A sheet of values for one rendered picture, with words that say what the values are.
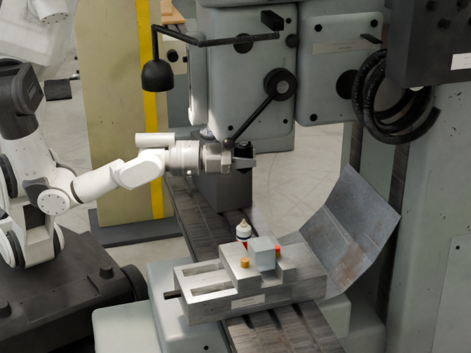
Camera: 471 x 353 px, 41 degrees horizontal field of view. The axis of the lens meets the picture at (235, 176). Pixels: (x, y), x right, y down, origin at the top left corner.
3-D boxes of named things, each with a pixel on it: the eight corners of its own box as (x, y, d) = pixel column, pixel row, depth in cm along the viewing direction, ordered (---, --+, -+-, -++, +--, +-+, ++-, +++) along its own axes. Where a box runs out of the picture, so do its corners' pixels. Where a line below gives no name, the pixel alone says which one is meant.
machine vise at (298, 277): (188, 327, 148) (186, 289, 142) (174, 289, 160) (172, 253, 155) (326, 297, 157) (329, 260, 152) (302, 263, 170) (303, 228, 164)
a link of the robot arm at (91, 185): (121, 195, 158) (57, 225, 162) (125, 172, 167) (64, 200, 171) (97, 164, 153) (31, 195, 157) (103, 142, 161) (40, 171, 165)
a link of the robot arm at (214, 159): (230, 152, 150) (180, 153, 150) (230, 188, 155) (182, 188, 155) (230, 130, 161) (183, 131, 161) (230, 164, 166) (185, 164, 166)
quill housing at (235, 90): (217, 150, 143) (214, 7, 128) (198, 116, 161) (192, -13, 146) (297, 140, 148) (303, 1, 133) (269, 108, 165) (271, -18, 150)
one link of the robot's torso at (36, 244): (-1, 252, 227) (-15, 151, 195) (53, 234, 237) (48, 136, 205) (14, 284, 218) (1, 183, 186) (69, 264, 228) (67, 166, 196)
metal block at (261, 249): (255, 272, 152) (255, 252, 149) (247, 259, 157) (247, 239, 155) (275, 268, 154) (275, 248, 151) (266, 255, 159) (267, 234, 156)
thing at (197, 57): (192, 125, 148) (188, 37, 138) (188, 119, 151) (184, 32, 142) (209, 124, 149) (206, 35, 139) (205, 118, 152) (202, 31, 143)
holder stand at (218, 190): (216, 213, 192) (214, 155, 183) (191, 182, 210) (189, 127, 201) (252, 206, 196) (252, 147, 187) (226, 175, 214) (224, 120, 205)
